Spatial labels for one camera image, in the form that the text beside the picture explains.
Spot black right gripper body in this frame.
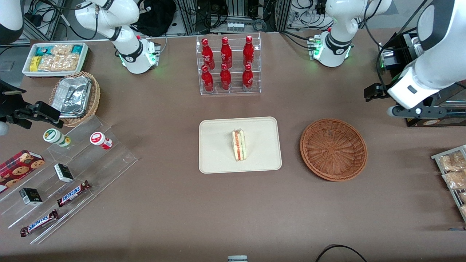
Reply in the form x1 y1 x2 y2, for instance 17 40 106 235
0 80 37 130

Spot plastic triangle sandwich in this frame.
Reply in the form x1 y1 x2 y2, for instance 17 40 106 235
232 128 247 162

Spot light wicker basket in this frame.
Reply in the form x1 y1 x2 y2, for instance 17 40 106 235
49 71 101 127

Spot tray of packaged snacks right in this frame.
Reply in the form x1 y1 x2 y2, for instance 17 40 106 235
431 144 466 223

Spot brown round wicker basket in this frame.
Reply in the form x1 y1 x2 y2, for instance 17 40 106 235
300 118 368 182

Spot cream rectangular plastic tray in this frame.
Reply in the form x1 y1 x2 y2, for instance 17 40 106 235
198 116 283 174

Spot green lidded sunflower cup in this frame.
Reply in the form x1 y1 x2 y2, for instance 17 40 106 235
43 128 72 148

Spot silver foil packets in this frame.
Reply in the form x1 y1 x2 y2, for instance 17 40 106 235
51 76 92 118

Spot black electronics box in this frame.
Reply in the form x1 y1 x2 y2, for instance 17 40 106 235
380 32 423 70

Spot large clear snack bag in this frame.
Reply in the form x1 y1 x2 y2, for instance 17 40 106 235
38 54 80 72

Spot white bin of snacks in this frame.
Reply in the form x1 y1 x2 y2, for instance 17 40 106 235
22 42 90 78

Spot red lidded yogurt cup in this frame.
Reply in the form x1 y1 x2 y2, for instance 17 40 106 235
90 132 113 150

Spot clear bag of crackers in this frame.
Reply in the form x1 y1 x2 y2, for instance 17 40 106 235
438 151 466 172
442 170 466 190

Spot red tartan cookie box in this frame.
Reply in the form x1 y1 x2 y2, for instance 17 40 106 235
0 150 46 194

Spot small black carton box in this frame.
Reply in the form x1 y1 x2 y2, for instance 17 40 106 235
54 163 75 183
19 187 43 206

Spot clear acrylic stepped display stand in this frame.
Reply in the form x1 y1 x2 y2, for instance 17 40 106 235
0 116 138 245

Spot Snickers chocolate bar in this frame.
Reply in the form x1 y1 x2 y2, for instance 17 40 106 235
20 210 59 238
57 180 92 208

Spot red cola bottle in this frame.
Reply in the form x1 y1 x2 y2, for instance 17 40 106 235
201 38 216 70
243 35 255 68
220 63 232 91
201 65 214 92
220 36 233 70
242 64 254 92

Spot black fabric bag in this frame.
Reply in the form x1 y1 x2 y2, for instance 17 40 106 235
132 0 177 37

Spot clear acrylic bottle rack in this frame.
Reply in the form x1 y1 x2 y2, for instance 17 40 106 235
196 32 262 96

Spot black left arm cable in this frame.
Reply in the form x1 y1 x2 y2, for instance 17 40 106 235
376 0 432 88

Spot black looped cable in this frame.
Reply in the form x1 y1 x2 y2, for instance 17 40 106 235
315 244 368 262

